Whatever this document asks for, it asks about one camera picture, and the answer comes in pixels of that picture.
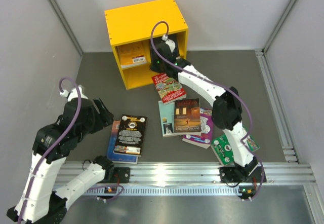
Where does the orange Roald Dahl book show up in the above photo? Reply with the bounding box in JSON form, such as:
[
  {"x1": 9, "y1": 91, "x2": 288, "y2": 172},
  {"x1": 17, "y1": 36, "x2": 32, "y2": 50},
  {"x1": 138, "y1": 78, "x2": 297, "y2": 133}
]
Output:
[{"x1": 117, "y1": 42, "x2": 147, "y2": 69}]

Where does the red treehouse book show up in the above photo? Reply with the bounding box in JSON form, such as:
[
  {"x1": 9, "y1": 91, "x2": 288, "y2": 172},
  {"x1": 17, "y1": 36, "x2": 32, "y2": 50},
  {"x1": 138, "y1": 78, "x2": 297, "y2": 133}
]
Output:
[{"x1": 151, "y1": 73, "x2": 187, "y2": 104}]

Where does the brown Edward Tulane book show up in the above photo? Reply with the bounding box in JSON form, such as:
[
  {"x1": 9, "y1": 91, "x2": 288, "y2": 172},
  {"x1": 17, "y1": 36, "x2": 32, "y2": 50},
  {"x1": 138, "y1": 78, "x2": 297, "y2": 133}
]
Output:
[{"x1": 174, "y1": 98, "x2": 201, "y2": 135}]

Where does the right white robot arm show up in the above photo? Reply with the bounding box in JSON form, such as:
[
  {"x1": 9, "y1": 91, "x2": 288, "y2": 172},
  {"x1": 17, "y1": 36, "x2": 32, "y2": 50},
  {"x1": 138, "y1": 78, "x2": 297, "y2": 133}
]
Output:
[{"x1": 150, "y1": 37, "x2": 259, "y2": 182}]

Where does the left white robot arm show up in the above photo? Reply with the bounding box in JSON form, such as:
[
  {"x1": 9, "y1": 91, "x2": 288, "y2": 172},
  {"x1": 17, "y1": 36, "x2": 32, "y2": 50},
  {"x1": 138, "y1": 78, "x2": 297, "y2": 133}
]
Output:
[{"x1": 7, "y1": 85, "x2": 114, "y2": 223}]

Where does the black cover book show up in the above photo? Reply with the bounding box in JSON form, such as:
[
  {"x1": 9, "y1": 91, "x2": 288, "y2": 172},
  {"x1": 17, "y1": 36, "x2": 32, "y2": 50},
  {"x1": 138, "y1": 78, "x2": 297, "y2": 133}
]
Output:
[{"x1": 113, "y1": 114, "x2": 147, "y2": 157}]

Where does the blue sunset cover book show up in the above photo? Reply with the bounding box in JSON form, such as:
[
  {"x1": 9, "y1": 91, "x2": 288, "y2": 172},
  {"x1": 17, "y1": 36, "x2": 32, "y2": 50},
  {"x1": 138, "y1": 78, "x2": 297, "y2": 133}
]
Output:
[{"x1": 106, "y1": 120, "x2": 139, "y2": 165}]

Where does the light teal cover book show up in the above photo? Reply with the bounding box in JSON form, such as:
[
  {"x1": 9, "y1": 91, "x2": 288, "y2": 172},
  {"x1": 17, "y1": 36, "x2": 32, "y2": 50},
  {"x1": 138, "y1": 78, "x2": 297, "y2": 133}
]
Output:
[{"x1": 158, "y1": 101, "x2": 175, "y2": 137}]

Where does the purple cartoon cover book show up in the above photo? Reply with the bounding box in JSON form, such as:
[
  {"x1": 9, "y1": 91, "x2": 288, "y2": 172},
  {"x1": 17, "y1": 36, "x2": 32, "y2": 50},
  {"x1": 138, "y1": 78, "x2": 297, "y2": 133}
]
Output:
[{"x1": 182, "y1": 108, "x2": 214, "y2": 149}]

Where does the green cover book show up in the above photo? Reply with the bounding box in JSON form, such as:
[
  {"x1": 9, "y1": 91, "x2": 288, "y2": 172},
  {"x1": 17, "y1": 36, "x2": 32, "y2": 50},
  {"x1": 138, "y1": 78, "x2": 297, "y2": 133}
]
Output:
[{"x1": 211, "y1": 134, "x2": 260, "y2": 166}]

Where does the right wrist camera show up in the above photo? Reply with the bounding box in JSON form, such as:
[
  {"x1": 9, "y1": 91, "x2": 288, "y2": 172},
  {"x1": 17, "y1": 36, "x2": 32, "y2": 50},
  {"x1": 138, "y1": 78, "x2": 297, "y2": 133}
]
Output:
[{"x1": 162, "y1": 34, "x2": 176, "y2": 53}]

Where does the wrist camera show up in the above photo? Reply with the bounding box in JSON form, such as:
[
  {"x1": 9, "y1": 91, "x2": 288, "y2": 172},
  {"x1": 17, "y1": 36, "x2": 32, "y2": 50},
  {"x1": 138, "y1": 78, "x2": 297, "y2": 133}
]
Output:
[
  {"x1": 60, "y1": 85, "x2": 88, "y2": 102},
  {"x1": 162, "y1": 34, "x2": 176, "y2": 53}
]

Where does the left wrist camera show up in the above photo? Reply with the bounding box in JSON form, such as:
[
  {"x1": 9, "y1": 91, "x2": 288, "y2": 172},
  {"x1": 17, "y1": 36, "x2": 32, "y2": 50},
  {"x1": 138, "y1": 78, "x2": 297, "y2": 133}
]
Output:
[{"x1": 60, "y1": 85, "x2": 88, "y2": 102}]

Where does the aluminium mounting rail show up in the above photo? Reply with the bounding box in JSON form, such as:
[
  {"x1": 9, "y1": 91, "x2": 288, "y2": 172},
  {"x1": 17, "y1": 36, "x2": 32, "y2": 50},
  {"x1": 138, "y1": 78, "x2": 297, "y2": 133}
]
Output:
[{"x1": 101, "y1": 163, "x2": 316, "y2": 196}]

